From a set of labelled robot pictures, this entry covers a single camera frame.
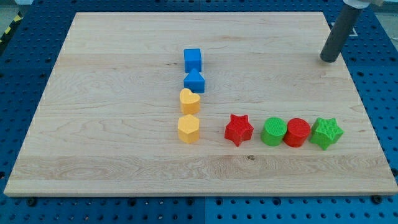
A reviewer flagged wooden board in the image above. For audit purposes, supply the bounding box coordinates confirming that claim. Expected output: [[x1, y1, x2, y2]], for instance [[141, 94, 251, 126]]
[[4, 12, 397, 197]]

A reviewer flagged yellow heart block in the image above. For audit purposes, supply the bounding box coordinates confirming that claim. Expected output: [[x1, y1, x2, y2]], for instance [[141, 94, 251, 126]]
[[180, 88, 201, 114]]

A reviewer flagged yellow hexagon block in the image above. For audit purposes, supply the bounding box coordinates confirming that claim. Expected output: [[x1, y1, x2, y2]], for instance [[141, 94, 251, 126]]
[[178, 114, 200, 144]]

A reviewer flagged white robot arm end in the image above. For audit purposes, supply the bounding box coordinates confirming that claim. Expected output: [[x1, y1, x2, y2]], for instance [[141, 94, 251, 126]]
[[343, 0, 384, 9]]

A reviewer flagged blue triangle block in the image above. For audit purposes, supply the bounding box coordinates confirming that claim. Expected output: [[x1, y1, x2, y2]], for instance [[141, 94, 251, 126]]
[[183, 68, 205, 93]]

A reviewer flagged blue cube block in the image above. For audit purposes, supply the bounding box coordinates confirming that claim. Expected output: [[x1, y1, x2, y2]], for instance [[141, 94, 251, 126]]
[[183, 49, 202, 73]]

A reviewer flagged red cylinder block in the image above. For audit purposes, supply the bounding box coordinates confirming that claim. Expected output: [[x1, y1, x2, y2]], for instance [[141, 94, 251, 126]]
[[283, 118, 311, 147]]

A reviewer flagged red star block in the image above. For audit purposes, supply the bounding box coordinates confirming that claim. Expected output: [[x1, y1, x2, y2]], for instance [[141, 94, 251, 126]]
[[224, 114, 254, 147]]

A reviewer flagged green cylinder block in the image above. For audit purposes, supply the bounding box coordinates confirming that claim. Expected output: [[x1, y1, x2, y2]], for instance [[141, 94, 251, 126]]
[[261, 117, 287, 146]]

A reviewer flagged green star block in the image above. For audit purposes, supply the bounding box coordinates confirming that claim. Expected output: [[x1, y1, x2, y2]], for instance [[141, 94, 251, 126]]
[[309, 118, 344, 150]]

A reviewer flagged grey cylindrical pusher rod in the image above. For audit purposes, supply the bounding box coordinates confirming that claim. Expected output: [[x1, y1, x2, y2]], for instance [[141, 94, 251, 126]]
[[320, 3, 363, 63]]

